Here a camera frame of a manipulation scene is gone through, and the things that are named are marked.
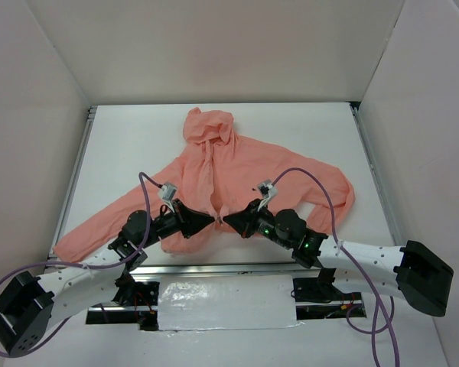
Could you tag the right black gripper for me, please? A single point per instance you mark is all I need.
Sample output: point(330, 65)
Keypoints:
point(252, 218)

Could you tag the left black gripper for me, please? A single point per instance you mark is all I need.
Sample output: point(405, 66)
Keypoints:
point(182, 219)

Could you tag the salmon pink hooded jacket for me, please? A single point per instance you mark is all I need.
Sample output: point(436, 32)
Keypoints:
point(218, 169)

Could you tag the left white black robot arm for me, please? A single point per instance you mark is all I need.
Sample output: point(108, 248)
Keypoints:
point(30, 306)

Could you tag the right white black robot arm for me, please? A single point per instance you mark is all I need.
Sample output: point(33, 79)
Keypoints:
point(411, 272)

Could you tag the white foam board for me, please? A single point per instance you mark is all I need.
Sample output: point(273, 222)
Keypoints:
point(242, 302)

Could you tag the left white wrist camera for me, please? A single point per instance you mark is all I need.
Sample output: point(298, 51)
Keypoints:
point(167, 193)

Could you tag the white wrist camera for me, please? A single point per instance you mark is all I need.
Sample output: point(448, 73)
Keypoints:
point(167, 193)
point(268, 191)

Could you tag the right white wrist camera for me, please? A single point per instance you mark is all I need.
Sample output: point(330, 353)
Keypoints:
point(268, 191)

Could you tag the aluminium frame rail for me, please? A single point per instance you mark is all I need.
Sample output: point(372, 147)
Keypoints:
point(240, 269)

